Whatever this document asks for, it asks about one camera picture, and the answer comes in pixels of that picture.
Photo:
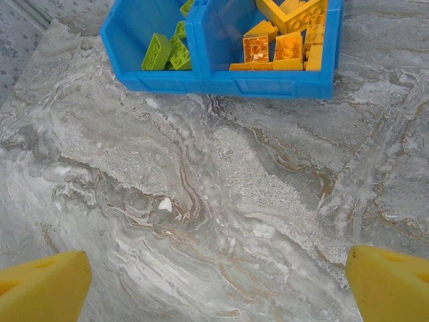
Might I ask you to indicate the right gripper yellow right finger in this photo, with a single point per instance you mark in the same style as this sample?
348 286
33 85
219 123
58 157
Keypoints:
388 288

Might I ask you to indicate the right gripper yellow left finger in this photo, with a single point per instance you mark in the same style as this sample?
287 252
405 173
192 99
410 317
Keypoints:
43 288

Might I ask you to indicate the orange lego brick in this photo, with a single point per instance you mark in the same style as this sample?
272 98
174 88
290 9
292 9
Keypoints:
315 58
256 49
289 47
313 35
260 30

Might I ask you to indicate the small green lego brick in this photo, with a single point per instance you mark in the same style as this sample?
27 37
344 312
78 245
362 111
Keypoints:
179 53

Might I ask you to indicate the blue two-compartment plastic bin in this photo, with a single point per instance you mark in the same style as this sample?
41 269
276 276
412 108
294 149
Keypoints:
268 85

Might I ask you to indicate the orange flat sloped lego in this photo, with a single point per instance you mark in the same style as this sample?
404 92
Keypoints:
251 66

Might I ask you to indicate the aluminium left frame post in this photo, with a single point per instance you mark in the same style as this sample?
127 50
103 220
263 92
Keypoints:
35 11

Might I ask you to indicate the orange rectangular frame lego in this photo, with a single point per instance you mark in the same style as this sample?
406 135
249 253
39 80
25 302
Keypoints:
301 20

